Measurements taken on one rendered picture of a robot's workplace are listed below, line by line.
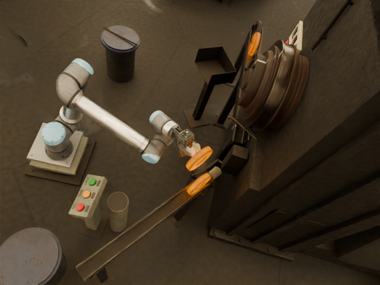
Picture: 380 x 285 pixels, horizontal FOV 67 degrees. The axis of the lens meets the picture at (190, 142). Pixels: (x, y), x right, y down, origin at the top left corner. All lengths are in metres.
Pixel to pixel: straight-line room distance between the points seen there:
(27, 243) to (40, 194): 0.61
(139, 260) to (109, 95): 1.45
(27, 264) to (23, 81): 1.68
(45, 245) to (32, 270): 0.13
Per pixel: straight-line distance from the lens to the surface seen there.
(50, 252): 1.80
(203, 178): 1.56
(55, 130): 2.10
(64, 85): 1.59
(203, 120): 2.72
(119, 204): 1.73
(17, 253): 1.84
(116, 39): 2.63
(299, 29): 1.86
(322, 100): 1.25
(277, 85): 1.39
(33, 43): 3.27
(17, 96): 2.86
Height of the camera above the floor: 2.17
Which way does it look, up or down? 58 degrees down
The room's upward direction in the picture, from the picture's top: 23 degrees clockwise
